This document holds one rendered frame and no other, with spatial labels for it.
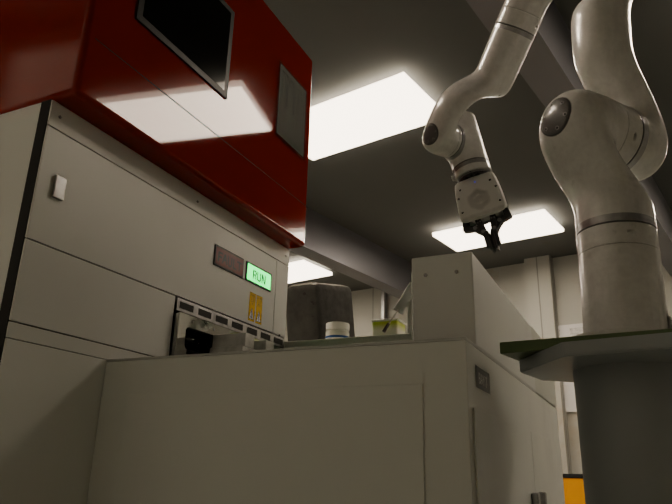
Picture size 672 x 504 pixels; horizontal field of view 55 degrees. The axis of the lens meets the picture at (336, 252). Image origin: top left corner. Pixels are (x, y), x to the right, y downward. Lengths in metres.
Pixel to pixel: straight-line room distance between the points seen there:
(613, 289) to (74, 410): 0.86
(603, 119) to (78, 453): 0.98
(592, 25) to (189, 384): 0.91
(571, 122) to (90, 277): 0.83
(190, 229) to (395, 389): 0.67
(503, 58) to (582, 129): 0.42
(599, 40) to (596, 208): 0.32
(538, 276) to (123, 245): 6.97
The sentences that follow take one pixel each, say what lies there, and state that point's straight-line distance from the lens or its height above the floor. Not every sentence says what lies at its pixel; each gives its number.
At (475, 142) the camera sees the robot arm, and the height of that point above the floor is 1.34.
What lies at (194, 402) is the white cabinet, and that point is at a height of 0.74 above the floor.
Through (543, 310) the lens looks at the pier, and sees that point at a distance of 7.82.
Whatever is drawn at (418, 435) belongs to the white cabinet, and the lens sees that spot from 0.87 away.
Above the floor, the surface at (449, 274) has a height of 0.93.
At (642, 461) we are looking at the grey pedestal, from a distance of 0.97.
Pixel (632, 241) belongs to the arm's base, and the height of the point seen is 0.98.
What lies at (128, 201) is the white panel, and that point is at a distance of 1.26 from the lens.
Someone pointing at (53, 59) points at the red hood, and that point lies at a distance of 1.24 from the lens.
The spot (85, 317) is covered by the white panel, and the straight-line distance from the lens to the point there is 1.15.
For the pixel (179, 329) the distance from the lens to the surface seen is 1.32.
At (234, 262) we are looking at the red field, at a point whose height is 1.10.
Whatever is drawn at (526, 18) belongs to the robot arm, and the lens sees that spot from 1.47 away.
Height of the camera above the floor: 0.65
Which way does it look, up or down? 19 degrees up
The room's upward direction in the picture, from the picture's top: 1 degrees clockwise
